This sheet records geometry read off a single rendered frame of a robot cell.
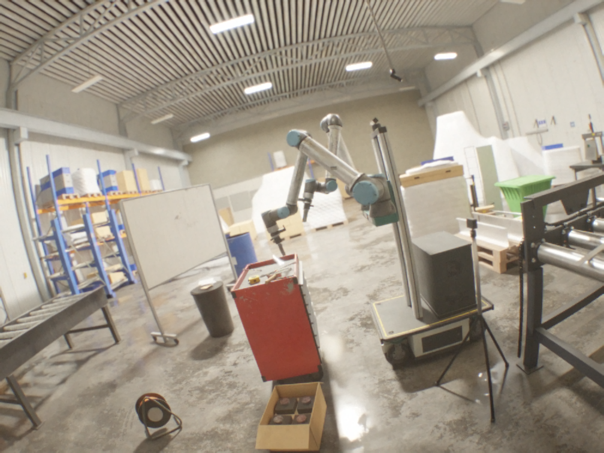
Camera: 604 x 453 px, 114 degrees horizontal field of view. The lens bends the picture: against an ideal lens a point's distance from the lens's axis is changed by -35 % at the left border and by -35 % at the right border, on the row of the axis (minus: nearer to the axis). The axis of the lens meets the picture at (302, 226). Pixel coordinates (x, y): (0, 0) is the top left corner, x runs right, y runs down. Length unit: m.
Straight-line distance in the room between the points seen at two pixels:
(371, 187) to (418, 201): 3.42
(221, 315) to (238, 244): 2.41
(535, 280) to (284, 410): 1.77
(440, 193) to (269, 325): 3.78
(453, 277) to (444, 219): 3.02
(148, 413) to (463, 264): 2.57
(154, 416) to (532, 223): 2.83
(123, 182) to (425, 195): 11.26
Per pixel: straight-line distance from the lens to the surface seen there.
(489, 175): 5.81
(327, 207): 9.42
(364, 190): 1.82
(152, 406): 2.50
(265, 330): 2.20
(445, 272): 2.28
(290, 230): 9.28
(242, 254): 5.93
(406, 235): 2.23
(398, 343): 2.39
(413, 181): 5.19
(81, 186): 11.11
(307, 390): 2.20
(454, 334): 2.44
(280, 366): 2.35
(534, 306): 2.07
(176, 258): 4.50
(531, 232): 1.91
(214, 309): 3.71
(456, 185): 5.22
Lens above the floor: 1.51
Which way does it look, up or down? 7 degrees down
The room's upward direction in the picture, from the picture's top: 14 degrees counter-clockwise
